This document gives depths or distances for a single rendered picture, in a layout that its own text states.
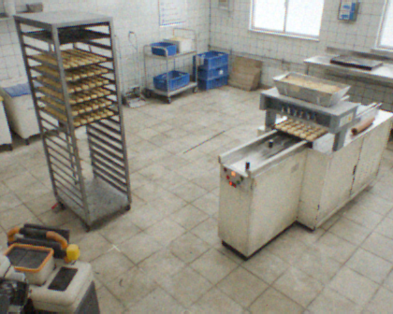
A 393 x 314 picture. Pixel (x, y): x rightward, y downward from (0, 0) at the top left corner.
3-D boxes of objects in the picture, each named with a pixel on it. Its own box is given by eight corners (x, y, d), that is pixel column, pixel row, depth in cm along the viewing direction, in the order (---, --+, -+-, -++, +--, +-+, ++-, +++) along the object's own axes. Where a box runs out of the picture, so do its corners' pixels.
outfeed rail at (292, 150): (372, 107, 374) (373, 101, 371) (375, 108, 372) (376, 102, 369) (246, 178, 254) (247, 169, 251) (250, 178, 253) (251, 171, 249)
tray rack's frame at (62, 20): (134, 208, 355) (114, 16, 269) (88, 233, 323) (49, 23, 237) (98, 183, 394) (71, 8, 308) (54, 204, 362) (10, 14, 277)
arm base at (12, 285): (30, 281, 134) (1, 277, 136) (16, 286, 126) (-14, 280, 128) (26, 306, 133) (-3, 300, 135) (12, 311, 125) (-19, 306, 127)
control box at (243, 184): (224, 178, 280) (225, 163, 273) (248, 191, 264) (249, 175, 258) (221, 179, 278) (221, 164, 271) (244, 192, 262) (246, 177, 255)
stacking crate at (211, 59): (212, 60, 728) (212, 49, 718) (228, 64, 704) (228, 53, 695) (192, 65, 689) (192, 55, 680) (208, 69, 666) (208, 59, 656)
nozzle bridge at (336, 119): (278, 118, 349) (283, 84, 333) (350, 143, 302) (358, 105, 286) (256, 128, 329) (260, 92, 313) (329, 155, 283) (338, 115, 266)
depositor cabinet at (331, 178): (317, 161, 446) (329, 96, 405) (374, 184, 400) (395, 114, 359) (251, 203, 370) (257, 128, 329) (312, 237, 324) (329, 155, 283)
